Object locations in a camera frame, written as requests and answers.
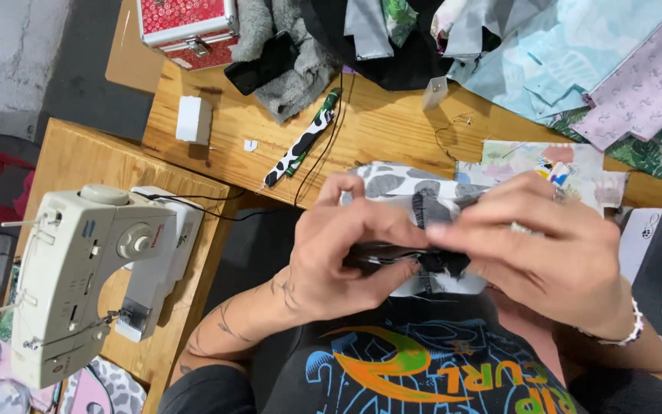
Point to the person's right hand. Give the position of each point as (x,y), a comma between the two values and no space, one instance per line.
(566,264)

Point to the person's left hand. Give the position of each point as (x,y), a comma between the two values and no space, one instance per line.
(331,259)

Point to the grey-spotted white fabric piece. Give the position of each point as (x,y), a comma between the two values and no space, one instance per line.
(400,184)

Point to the white paw-print fabric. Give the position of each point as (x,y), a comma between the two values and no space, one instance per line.
(638,241)

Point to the pastel multicolour fabric piece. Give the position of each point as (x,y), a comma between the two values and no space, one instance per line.
(526,158)

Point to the black printed t-shirt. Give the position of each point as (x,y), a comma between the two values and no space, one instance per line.
(400,368)

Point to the small white paper scrap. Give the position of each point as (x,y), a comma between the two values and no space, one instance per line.
(250,145)

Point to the loose black thread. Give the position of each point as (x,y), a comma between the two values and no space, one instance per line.
(443,144)

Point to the sewing pins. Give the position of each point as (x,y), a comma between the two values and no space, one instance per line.
(464,119)

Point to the grey fluffy cloth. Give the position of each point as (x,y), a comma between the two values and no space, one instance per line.
(302,80)

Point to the small white block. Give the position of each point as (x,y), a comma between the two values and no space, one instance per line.
(193,119)

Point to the small clear plastic box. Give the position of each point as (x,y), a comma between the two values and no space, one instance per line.
(434,92)

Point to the heap of printed fabrics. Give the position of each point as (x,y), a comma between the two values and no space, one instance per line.
(595,63)

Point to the black fabric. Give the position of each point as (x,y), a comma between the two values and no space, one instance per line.
(400,66)

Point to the black smartphone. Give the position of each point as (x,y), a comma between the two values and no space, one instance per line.
(262,63)

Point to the white sewing machine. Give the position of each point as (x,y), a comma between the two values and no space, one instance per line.
(78,276)

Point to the pink leopard-print fabric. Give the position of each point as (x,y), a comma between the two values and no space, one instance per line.
(110,388)

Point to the red patterned metal-edged case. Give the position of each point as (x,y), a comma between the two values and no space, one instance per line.
(187,29)

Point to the brown cardboard sheet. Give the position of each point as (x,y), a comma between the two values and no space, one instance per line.
(133,52)

